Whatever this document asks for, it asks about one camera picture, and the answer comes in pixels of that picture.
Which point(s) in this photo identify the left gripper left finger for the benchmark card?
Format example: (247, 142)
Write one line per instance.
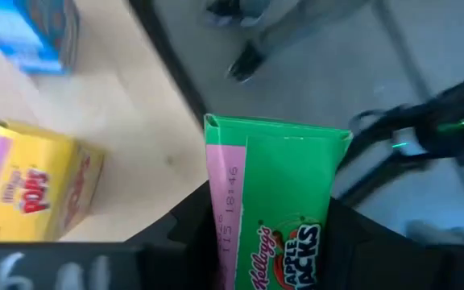
(183, 249)

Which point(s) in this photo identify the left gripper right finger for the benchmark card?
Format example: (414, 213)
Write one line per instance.
(369, 262)

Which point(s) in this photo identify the green Apple Jacks cereal box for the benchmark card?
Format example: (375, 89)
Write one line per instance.
(284, 181)

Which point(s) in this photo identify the yellow Corn Pops cereal box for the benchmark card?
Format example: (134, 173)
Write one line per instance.
(34, 173)

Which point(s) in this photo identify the blue Rice Krispies cereal box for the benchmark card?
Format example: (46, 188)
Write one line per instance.
(34, 36)

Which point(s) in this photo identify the black jointed device with light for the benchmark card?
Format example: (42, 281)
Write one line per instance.
(437, 121)

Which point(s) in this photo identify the person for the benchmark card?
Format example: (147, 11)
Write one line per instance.
(248, 60)

